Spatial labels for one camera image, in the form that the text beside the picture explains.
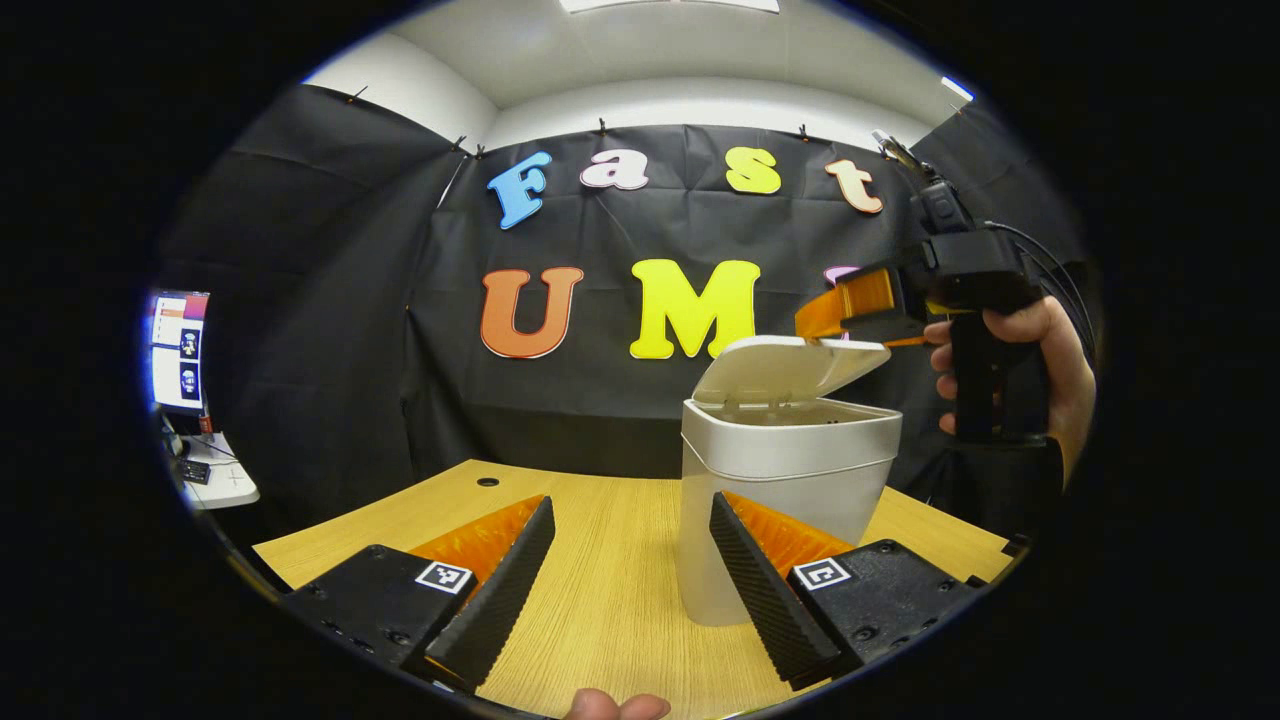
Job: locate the computer monitor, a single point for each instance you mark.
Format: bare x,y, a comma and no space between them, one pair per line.
180,350

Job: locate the white desktop garbage bin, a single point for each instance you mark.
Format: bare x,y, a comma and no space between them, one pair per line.
790,460

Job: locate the black backdrop cloth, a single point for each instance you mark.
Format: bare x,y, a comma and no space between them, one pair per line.
350,350

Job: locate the wooden desktop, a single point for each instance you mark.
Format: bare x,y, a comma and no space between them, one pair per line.
610,600

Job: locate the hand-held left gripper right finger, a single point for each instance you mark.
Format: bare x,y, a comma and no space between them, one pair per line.
760,600

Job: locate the white side table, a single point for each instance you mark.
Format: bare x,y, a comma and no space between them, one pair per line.
230,485

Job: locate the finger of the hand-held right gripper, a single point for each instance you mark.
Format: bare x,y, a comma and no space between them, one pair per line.
885,328

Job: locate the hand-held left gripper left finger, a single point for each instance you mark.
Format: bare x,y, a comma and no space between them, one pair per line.
500,600

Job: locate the long ceiling light panel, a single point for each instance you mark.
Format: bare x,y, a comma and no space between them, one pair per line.
670,5

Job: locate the small ceiling light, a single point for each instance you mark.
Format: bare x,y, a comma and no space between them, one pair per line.
957,88

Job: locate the small black desk device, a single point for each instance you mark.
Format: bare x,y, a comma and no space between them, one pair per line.
195,471

